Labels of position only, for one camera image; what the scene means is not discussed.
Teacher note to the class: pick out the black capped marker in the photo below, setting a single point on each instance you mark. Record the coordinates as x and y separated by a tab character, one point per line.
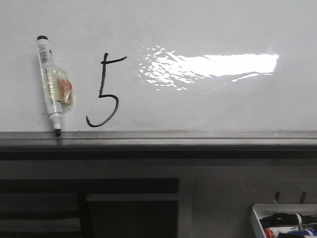
284	219

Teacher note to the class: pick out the white marker tray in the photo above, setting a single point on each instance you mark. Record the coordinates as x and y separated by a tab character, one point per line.
260	211

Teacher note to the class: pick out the white whiteboard marker with tape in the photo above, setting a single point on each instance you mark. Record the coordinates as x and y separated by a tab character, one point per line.
58	91

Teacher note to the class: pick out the red capped marker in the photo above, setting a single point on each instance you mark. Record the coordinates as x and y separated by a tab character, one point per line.
272	232

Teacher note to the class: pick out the black tray hook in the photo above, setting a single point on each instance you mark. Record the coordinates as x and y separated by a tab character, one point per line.
276	197
302	198

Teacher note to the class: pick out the right black tray hook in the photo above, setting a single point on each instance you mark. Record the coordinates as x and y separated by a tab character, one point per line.
302	198

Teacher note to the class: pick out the white whiteboard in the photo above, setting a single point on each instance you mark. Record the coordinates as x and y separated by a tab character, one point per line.
211	65

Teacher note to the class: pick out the left black tray hook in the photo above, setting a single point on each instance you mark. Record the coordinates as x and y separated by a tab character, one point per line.
276	197

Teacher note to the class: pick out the grey metal whiteboard ledge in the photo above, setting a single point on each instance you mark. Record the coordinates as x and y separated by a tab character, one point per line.
157	141

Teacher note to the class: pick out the dark box under ledge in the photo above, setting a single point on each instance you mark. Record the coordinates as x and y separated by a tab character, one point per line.
134	215

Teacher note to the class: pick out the blue capped marker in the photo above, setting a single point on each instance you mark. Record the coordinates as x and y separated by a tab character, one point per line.
300	234

